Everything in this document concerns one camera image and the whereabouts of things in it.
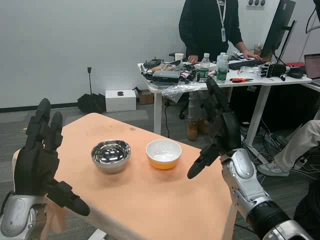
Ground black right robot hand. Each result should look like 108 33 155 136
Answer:
186 76 242 180

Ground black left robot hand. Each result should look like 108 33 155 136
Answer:
13 97 91 217

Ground white and orange plastic bowl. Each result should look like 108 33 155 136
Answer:
145 139 183 171

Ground shiny steel bowl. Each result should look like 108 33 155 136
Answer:
90 139 132 175

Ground black office chair base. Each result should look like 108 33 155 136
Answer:
178 99 191 120

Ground clear plastic bag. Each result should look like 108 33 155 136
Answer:
161 82 202 103

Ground black under-desk cabinet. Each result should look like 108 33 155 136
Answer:
229 83 320 132

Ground black keyboard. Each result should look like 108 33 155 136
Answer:
227 59 268 71

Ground white office desk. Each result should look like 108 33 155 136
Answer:
136 58 320 163

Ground seated person in beige trousers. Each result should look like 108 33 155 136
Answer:
256 119 320 177

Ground spare black robot hand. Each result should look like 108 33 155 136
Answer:
259 63 291 81

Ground white power strip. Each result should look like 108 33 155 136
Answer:
293 156 308 171

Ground grey and black device case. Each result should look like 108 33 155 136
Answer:
151 70 181 83

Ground black folded umbrella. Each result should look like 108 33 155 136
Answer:
76 92 107 115

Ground brown cardboard box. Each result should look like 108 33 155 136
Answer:
138 89 155 105

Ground bagged brown bread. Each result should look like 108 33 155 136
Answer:
152 63 177 73

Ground black pouch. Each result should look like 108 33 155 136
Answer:
287 66 307 79

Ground black remote controller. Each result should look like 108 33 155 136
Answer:
142 57 165 69

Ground black upright stick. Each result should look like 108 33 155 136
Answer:
86 66 94 96

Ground table with orange cloth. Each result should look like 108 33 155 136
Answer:
11 112 238 240

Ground white box with controller print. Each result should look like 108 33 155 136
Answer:
104 89 137 113

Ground standing person in black sweater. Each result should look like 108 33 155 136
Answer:
178 0 263 141

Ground grey laptop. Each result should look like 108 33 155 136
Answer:
303 53 320 87

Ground black computer monitor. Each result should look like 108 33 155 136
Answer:
261 0 297 60

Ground person in black clothes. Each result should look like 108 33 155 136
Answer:
293 189 320 240

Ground floor cable tangle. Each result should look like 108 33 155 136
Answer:
239 119 320 181

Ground orange-handled pliers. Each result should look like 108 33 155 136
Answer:
229 77 255 83

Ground black desk power cable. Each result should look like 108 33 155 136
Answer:
163 103 171 139

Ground black cable bundle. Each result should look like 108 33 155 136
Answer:
182 63 201 82

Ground white table frame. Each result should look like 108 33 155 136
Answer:
86 229 108 240

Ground white lanyard badge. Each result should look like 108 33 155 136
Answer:
216 0 228 43

